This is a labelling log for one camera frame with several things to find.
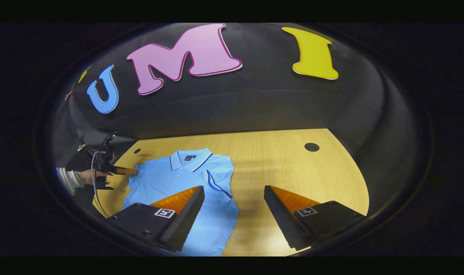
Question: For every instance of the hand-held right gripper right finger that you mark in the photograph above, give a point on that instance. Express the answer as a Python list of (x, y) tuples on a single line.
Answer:
[(283, 221)]

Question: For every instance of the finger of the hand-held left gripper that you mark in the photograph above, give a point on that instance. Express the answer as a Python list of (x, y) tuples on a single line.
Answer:
[(125, 170)]

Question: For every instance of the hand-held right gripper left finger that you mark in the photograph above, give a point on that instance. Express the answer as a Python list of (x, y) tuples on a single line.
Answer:
[(184, 221)]

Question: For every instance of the light blue T-shirt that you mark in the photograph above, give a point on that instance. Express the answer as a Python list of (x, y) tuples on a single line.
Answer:
[(171, 179)]

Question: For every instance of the black backdrop cloth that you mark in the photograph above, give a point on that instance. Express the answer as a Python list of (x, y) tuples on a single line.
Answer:
[(255, 103)]

